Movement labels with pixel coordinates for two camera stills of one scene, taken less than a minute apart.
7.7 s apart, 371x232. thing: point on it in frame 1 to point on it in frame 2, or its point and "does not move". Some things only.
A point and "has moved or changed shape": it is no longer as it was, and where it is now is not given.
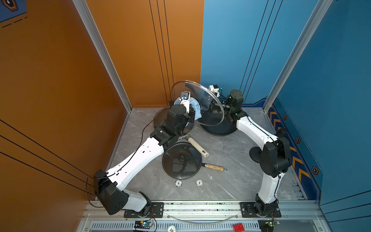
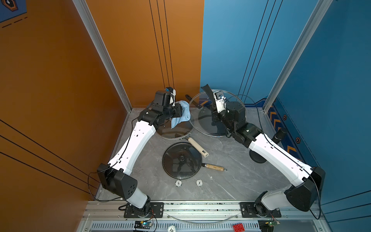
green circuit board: (141, 224) does not move
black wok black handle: (217, 122) does not move
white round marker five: (178, 183) does not move
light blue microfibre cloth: (195, 106) has moved or changed shape
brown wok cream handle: (190, 123) does not move
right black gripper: (213, 107) to (216, 118)
